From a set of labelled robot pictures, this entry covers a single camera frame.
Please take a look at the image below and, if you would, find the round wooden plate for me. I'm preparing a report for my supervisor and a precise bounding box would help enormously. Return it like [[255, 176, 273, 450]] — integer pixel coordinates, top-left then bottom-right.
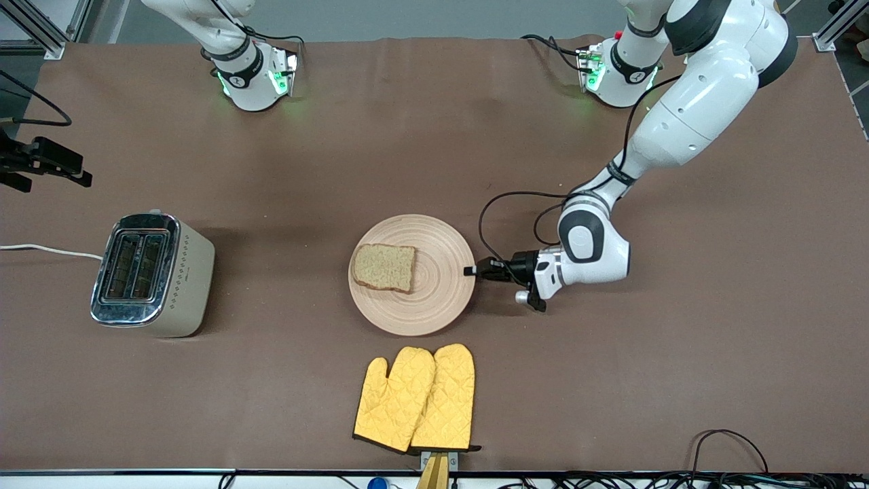
[[348, 214, 477, 337]]

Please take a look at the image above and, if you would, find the brown bread slice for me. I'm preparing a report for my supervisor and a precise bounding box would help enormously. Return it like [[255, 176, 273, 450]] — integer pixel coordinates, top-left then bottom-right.
[[352, 243, 417, 294]]

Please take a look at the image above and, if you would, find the beige and chrome toaster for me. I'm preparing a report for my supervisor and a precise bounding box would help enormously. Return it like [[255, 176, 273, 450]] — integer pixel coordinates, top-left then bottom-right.
[[90, 209, 217, 339]]

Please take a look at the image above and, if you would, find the yellow quilted oven mitt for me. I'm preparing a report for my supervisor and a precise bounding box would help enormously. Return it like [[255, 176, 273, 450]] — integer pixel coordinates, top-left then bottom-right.
[[409, 343, 483, 454], [353, 346, 437, 454]]

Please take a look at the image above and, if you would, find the table cover mat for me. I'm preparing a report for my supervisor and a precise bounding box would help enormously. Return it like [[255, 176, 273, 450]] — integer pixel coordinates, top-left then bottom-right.
[[0, 35, 869, 473]]

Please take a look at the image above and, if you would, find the white toaster power cord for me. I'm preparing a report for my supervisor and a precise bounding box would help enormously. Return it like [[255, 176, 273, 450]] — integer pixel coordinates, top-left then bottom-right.
[[0, 243, 104, 261]]

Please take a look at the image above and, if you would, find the aluminium frame profile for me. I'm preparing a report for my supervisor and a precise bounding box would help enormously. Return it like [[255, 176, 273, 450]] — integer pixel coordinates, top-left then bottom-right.
[[0, 0, 92, 60], [813, 0, 869, 54]]

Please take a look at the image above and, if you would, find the black arm base cable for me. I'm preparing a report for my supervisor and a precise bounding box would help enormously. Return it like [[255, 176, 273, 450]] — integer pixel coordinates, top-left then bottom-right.
[[521, 34, 586, 72], [210, 0, 306, 52]]

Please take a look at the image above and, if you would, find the black looped cable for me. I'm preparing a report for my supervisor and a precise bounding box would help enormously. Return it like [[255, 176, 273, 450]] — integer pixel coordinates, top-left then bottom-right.
[[691, 429, 769, 476]]

